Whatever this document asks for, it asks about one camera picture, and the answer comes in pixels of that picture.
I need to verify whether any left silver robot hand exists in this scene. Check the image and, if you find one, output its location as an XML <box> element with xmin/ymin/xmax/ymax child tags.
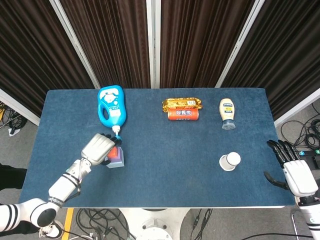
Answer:
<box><xmin>81</xmin><ymin>132</ymin><xmax>123</xmax><ymax>167</ymax></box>

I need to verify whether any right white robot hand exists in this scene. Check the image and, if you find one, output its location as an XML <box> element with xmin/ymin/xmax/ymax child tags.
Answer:
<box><xmin>264</xmin><ymin>139</ymin><xmax>319</xmax><ymax>197</ymax></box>

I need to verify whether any small orange yellow cube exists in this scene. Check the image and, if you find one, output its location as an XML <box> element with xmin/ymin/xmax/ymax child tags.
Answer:
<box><xmin>107</xmin><ymin>146</ymin><xmax>120</xmax><ymax>160</ymax></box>

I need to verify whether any purple cube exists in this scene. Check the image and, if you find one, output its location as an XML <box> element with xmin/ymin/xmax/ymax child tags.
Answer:
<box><xmin>109</xmin><ymin>147</ymin><xmax>123</xmax><ymax>162</ymax></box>

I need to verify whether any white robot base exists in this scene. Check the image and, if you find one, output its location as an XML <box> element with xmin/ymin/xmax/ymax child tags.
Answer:
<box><xmin>117</xmin><ymin>207</ymin><xmax>190</xmax><ymax>240</ymax></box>

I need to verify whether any light blue large cube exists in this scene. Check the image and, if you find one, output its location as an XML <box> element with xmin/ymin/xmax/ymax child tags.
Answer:
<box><xmin>106</xmin><ymin>149</ymin><xmax>125</xmax><ymax>169</ymax></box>

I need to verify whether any black power strip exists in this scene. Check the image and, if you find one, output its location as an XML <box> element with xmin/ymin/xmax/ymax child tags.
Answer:
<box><xmin>298</xmin><ymin>148</ymin><xmax>320</xmax><ymax>166</ymax></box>

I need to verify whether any blue detergent pump bottle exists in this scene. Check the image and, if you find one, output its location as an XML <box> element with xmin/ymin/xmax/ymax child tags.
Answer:
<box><xmin>97</xmin><ymin>84</ymin><xmax>128</xmax><ymax>141</ymax></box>

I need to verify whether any white paper cup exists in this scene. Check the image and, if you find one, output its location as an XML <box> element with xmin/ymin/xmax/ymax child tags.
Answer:
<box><xmin>218</xmin><ymin>151</ymin><xmax>241</xmax><ymax>172</ymax></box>

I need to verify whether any blue table mat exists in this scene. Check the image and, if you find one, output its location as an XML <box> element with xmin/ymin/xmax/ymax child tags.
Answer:
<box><xmin>18</xmin><ymin>87</ymin><xmax>296</xmax><ymax>208</ymax></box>

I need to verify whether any person in black clothes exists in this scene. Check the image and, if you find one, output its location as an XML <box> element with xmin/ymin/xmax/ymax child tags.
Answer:
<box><xmin>0</xmin><ymin>162</ymin><xmax>28</xmax><ymax>192</ymax></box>

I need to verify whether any orange soda can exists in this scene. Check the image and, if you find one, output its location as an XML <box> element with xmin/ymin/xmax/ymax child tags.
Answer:
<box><xmin>167</xmin><ymin>107</ymin><xmax>200</xmax><ymax>121</ymax></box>

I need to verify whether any white sneaker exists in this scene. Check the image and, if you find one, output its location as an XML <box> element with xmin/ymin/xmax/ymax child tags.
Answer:
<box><xmin>38</xmin><ymin>223</ymin><xmax>62</xmax><ymax>238</ymax></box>

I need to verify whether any golden snack packet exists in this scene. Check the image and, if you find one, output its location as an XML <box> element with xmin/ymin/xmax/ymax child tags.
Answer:
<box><xmin>161</xmin><ymin>97</ymin><xmax>204</xmax><ymax>113</ymax></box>

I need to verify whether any mayonnaise squeeze bottle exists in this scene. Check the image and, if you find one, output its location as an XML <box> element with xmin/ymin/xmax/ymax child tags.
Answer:
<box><xmin>219</xmin><ymin>98</ymin><xmax>237</xmax><ymax>131</ymax></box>

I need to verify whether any dark brown pleated partition panel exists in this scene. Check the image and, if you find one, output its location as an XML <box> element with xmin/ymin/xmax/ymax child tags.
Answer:
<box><xmin>221</xmin><ymin>0</ymin><xmax>320</xmax><ymax>121</ymax></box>
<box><xmin>59</xmin><ymin>0</ymin><xmax>152</xmax><ymax>89</ymax></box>
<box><xmin>159</xmin><ymin>0</ymin><xmax>256</xmax><ymax>89</ymax></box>
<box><xmin>0</xmin><ymin>0</ymin><xmax>96</xmax><ymax>118</ymax></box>

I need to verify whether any black floor cable bundle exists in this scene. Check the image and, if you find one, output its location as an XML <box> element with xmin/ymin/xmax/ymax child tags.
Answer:
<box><xmin>0</xmin><ymin>101</ymin><xmax>28</xmax><ymax>137</ymax></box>
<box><xmin>74</xmin><ymin>208</ymin><xmax>136</xmax><ymax>240</ymax></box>
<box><xmin>279</xmin><ymin>102</ymin><xmax>320</xmax><ymax>153</ymax></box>

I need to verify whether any white partition frame rail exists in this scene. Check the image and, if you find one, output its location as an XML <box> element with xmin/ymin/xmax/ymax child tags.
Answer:
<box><xmin>273</xmin><ymin>88</ymin><xmax>320</xmax><ymax>128</ymax></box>
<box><xmin>0</xmin><ymin>88</ymin><xmax>41</xmax><ymax>126</ymax></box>

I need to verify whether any white partition frame post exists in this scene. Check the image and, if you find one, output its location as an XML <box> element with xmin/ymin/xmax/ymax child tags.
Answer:
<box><xmin>215</xmin><ymin>0</ymin><xmax>266</xmax><ymax>89</ymax></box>
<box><xmin>49</xmin><ymin>0</ymin><xmax>101</xmax><ymax>89</ymax></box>
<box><xmin>146</xmin><ymin>0</ymin><xmax>161</xmax><ymax>89</ymax></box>

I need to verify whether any black cable with inline switch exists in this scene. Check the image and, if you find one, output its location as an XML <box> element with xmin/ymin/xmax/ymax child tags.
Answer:
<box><xmin>191</xmin><ymin>208</ymin><xmax>213</xmax><ymax>236</ymax></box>

